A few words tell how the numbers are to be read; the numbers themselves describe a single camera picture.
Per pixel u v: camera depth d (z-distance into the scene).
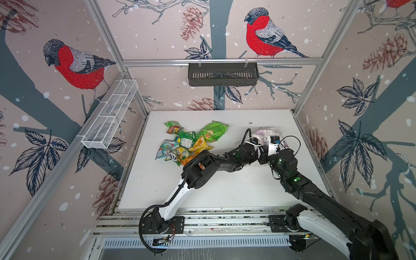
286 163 0.59
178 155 0.92
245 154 0.80
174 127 1.04
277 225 0.73
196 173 0.57
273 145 0.67
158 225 0.63
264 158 0.71
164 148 0.95
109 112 0.79
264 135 0.83
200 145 0.93
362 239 0.39
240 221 0.76
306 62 0.93
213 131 1.01
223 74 1.04
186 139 1.00
